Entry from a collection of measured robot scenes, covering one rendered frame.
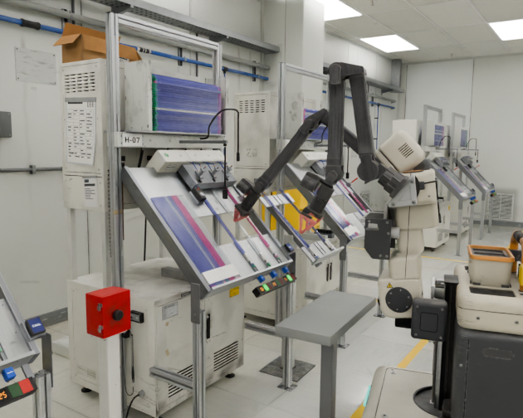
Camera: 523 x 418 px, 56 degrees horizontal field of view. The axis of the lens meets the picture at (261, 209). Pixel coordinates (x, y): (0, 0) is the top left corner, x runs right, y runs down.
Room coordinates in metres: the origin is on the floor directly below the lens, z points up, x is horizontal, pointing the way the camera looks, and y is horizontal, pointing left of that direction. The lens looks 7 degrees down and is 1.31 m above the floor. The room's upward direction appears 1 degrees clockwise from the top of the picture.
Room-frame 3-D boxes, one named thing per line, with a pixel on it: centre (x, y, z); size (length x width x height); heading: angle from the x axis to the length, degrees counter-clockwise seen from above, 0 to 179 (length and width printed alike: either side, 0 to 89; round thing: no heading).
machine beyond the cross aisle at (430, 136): (6.79, -2.21, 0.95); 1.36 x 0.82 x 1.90; 56
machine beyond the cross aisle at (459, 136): (7.99, -3.03, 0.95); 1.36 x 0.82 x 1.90; 56
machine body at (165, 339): (2.63, 0.55, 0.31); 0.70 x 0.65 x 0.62; 146
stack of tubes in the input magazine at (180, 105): (2.61, 0.42, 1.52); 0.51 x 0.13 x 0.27; 146
